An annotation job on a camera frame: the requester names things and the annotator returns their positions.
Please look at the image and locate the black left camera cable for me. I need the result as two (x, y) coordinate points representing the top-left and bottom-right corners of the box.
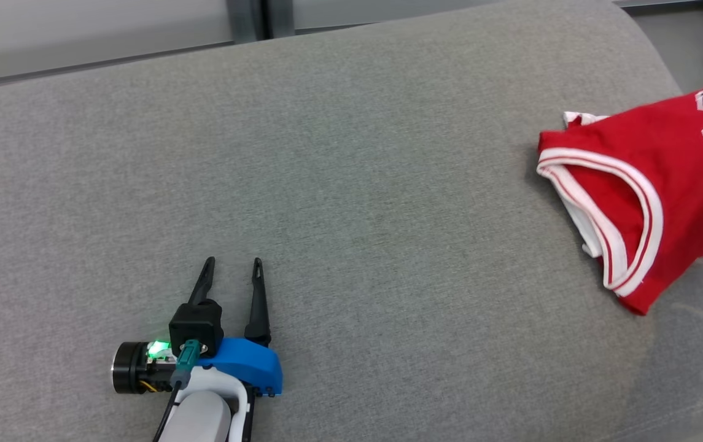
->
(152, 384), (184, 442)

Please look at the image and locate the red basketball jersey white trim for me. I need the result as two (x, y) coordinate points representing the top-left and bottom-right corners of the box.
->
(537, 74), (703, 317)

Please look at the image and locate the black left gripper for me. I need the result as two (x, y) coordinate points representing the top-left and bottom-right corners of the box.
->
(112, 257), (273, 395)

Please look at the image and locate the teal left camera connector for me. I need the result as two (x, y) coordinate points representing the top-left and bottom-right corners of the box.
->
(173, 339), (202, 391)

